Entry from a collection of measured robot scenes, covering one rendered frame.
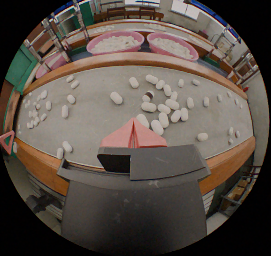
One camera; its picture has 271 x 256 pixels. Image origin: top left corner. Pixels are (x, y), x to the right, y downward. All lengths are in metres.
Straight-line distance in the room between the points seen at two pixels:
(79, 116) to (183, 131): 0.28
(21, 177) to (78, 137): 1.72
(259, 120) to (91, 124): 4.52
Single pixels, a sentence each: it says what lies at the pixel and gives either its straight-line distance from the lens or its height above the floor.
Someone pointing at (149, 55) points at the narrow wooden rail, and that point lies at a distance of 0.32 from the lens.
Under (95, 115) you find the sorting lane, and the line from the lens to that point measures 0.23.
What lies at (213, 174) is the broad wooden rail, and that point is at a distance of 0.32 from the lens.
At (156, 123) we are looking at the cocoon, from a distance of 0.19.
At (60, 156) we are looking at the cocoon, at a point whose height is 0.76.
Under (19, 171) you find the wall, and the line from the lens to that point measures 1.85.
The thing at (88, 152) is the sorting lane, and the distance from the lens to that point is 0.23.
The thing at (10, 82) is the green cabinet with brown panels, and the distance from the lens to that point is 0.87.
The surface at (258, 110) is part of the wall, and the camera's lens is 4.43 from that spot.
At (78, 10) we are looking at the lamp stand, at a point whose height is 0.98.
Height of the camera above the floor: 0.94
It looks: 77 degrees down
